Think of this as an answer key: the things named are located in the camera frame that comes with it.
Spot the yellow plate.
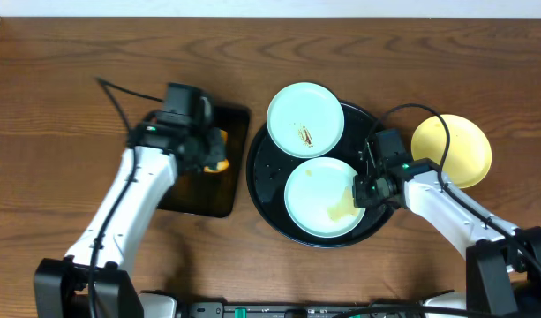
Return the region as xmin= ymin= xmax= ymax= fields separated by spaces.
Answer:
xmin=410 ymin=114 xmax=492 ymax=189

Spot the black rectangular tray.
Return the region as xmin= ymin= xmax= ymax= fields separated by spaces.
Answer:
xmin=158 ymin=103 xmax=250 ymax=218

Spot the green and yellow sponge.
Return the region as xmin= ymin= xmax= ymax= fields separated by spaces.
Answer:
xmin=203 ymin=130 xmax=230 ymax=173

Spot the light blue plate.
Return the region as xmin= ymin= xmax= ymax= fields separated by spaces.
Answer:
xmin=267 ymin=82 xmax=345 ymax=159
xmin=284 ymin=157 xmax=366 ymax=239

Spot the round black tray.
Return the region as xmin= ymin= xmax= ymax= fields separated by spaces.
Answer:
xmin=246 ymin=101 xmax=394 ymax=248

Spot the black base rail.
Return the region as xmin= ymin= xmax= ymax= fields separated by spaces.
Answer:
xmin=181 ymin=300 xmax=434 ymax=318

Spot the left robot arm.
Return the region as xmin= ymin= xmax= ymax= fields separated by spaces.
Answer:
xmin=34 ymin=83 xmax=226 ymax=317

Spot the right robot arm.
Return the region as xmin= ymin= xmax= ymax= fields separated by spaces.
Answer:
xmin=353 ymin=129 xmax=541 ymax=317

